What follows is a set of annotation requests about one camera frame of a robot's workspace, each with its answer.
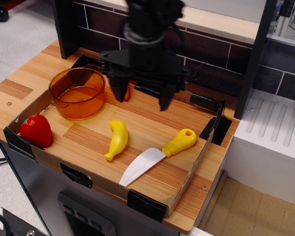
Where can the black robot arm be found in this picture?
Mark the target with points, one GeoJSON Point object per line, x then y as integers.
{"type": "Point", "coordinates": [148, 21]}

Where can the yellow toy banana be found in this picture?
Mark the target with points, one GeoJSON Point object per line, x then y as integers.
{"type": "Point", "coordinates": [119, 139]}

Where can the black caster wheel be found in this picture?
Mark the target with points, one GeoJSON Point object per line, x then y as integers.
{"type": "Point", "coordinates": [4, 16]}

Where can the orange toy carrot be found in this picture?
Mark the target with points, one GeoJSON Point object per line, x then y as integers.
{"type": "Point", "coordinates": [127, 95]}

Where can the grey toy oven panel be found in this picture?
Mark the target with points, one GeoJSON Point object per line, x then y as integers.
{"type": "Point", "coordinates": [83, 221]}

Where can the red toy strawberry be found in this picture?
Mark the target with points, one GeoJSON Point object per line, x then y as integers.
{"type": "Point", "coordinates": [37, 129]}

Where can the cardboard fence with black tape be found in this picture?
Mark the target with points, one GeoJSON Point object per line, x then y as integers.
{"type": "Point", "coordinates": [92, 155]}

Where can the orange transparent plastic pot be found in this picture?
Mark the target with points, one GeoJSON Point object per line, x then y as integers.
{"type": "Point", "coordinates": [78, 93]}

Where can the white toy sink drainboard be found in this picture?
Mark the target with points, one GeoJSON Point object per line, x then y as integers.
{"type": "Point", "coordinates": [262, 152]}

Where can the toy knife yellow handle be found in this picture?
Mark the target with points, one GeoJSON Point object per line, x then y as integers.
{"type": "Point", "coordinates": [185, 139]}

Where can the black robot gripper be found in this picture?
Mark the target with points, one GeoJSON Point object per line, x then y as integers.
{"type": "Point", "coordinates": [151, 65]}

